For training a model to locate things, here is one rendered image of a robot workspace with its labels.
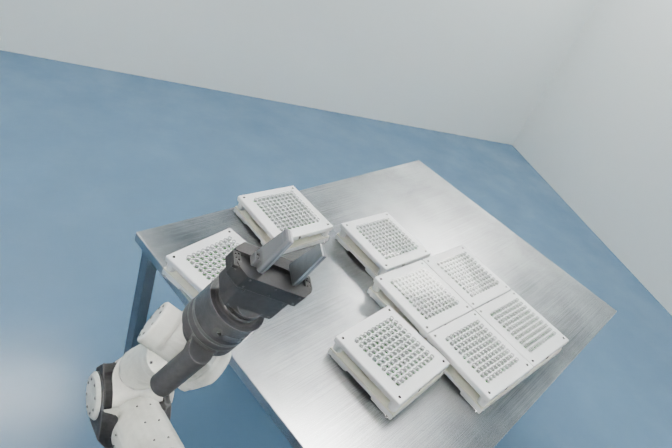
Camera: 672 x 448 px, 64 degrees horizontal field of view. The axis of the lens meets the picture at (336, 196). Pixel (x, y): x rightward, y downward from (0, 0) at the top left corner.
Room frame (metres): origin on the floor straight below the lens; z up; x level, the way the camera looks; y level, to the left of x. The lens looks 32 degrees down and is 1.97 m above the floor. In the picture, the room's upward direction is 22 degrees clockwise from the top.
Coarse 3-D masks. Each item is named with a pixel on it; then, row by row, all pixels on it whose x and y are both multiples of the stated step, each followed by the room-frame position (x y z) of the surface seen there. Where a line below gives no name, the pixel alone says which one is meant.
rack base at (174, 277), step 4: (164, 268) 1.09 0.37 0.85; (164, 272) 1.09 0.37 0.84; (168, 272) 1.08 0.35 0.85; (172, 272) 1.09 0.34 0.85; (176, 272) 1.10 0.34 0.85; (168, 276) 1.08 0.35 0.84; (172, 276) 1.08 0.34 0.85; (176, 276) 1.08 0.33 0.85; (180, 276) 1.09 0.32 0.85; (172, 280) 1.07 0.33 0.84; (176, 280) 1.07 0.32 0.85; (180, 280) 1.07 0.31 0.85; (184, 280) 1.08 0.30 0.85; (176, 284) 1.07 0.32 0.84; (180, 284) 1.06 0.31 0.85; (184, 284) 1.07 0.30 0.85; (188, 284) 1.07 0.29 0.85; (184, 288) 1.05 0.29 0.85; (188, 288) 1.06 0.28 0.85; (192, 288) 1.06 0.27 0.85; (188, 292) 1.05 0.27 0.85; (192, 292) 1.05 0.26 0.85; (196, 292) 1.05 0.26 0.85; (192, 296) 1.04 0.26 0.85
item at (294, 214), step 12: (288, 192) 1.61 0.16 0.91; (264, 204) 1.48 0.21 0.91; (276, 204) 1.51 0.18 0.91; (288, 204) 1.54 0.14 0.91; (300, 204) 1.57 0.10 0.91; (276, 216) 1.45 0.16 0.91; (288, 216) 1.48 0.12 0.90; (300, 216) 1.50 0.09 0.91; (312, 216) 1.53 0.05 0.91; (288, 228) 1.42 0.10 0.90
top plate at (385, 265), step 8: (376, 216) 1.70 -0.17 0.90; (384, 216) 1.72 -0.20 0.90; (344, 224) 1.57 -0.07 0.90; (352, 224) 1.59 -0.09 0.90; (352, 232) 1.54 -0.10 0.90; (408, 232) 1.68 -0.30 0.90; (352, 240) 1.52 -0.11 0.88; (360, 240) 1.52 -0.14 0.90; (416, 240) 1.65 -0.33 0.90; (360, 248) 1.50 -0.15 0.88; (368, 248) 1.49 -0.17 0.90; (424, 248) 1.62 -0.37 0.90; (368, 256) 1.47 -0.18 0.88; (376, 256) 1.47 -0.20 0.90; (384, 256) 1.48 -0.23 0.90; (392, 256) 1.50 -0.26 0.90; (400, 256) 1.52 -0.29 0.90; (408, 256) 1.54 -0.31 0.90; (416, 256) 1.56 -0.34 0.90; (424, 256) 1.58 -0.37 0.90; (376, 264) 1.45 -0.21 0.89; (384, 264) 1.44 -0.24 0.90; (392, 264) 1.46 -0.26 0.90; (400, 264) 1.48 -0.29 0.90; (384, 272) 1.42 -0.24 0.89
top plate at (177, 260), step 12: (228, 228) 1.31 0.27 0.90; (204, 240) 1.21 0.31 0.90; (216, 240) 1.23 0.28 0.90; (240, 240) 1.28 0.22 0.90; (180, 252) 1.13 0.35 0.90; (192, 252) 1.15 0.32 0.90; (228, 252) 1.20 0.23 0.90; (180, 264) 1.08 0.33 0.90; (192, 276) 1.06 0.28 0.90; (204, 276) 1.08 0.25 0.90
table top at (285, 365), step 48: (336, 192) 1.87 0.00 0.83; (384, 192) 2.02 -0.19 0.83; (432, 192) 2.19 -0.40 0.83; (144, 240) 1.19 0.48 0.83; (192, 240) 1.27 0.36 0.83; (432, 240) 1.81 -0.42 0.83; (480, 240) 1.95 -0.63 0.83; (336, 288) 1.32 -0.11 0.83; (528, 288) 1.75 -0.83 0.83; (576, 288) 1.89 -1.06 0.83; (288, 336) 1.06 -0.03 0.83; (576, 336) 1.58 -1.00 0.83; (288, 384) 0.91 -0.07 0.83; (336, 384) 0.97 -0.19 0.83; (432, 384) 1.10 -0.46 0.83; (528, 384) 1.25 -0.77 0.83; (288, 432) 0.79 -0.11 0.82; (336, 432) 0.83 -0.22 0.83; (384, 432) 0.88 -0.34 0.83; (432, 432) 0.94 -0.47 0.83; (480, 432) 1.00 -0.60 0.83
